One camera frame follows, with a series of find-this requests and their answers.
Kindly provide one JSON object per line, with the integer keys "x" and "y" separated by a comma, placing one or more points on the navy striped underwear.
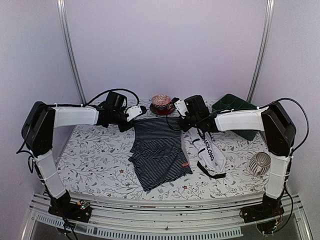
{"x": 157, "y": 154}

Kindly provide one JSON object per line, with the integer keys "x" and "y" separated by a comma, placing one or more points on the white black-trimmed underwear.
{"x": 211, "y": 160}

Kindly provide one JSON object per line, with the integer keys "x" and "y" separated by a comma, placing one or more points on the green divided organizer tray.
{"x": 230, "y": 101}

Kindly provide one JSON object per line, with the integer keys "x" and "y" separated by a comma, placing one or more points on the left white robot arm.
{"x": 38, "y": 130}

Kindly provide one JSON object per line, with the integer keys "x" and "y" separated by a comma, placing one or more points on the red patterned bowl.
{"x": 161, "y": 101}

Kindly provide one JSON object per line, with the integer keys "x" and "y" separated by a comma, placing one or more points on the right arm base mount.
{"x": 268, "y": 208}

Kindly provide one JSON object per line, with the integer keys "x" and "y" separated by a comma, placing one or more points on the aluminium frame post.
{"x": 62, "y": 12}
{"x": 270, "y": 4}

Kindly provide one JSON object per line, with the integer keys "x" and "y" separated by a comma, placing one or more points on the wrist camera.
{"x": 181, "y": 107}
{"x": 135, "y": 111}

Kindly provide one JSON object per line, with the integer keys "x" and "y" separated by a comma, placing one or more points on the dark red saucer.
{"x": 162, "y": 110}

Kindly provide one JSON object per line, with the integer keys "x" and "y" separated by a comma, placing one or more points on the striped glass mug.
{"x": 259, "y": 164}

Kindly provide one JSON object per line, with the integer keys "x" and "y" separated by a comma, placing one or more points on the left aluminium frame post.
{"x": 62, "y": 12}

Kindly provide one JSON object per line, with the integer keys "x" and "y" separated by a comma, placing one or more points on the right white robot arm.
{"x": 272, "y": 119}

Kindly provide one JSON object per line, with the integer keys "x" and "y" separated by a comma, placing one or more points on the right aluminium frame post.
{"x": 270, "y": 4}

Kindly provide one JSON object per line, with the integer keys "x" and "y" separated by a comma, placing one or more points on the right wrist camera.
{"x": 181, "y": 107}

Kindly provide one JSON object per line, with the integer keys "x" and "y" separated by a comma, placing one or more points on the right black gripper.
{"x": 184, "y": 127}

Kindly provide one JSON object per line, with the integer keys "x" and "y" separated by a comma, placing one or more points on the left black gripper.
{"x": 124, "y": 128}

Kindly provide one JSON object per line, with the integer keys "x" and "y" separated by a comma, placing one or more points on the front aluminium rail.
{"x": 200, "y": 219}

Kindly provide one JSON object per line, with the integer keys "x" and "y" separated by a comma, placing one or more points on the floral tablecloth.
{"x": 98, "y": 161}

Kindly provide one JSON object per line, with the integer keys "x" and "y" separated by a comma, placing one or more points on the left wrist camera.
{"x": 135, "y": 111}

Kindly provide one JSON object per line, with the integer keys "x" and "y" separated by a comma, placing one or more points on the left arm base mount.
{"x": 80, "y": 211}

